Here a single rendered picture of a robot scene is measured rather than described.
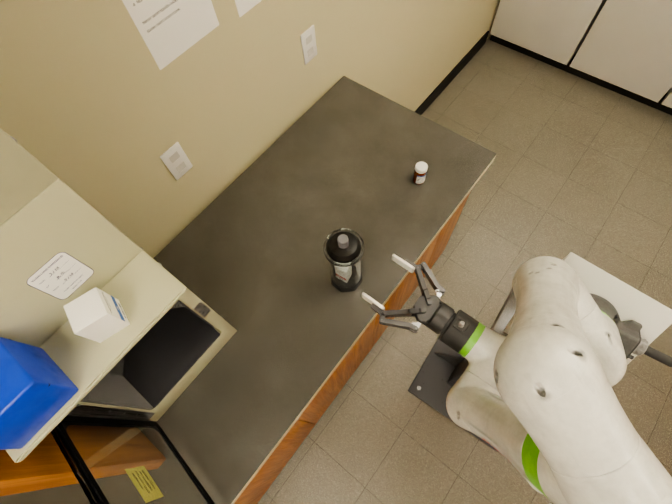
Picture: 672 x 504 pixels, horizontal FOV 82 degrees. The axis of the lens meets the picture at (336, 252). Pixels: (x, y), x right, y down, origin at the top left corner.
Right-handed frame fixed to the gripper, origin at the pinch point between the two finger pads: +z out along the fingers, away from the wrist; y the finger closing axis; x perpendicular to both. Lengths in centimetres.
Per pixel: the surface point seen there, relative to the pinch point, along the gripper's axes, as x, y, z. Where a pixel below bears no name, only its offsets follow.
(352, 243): -6.1, -1.2, 10.2
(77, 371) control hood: -39, 53, 20
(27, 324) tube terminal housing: -45, 52, 28
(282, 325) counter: 17.7, 24.4, 18.1
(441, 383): 111, -10, -36
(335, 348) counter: 17.8, 20.0, 1.1
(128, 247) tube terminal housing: -42, 35, 28
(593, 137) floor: 113, -203, -32
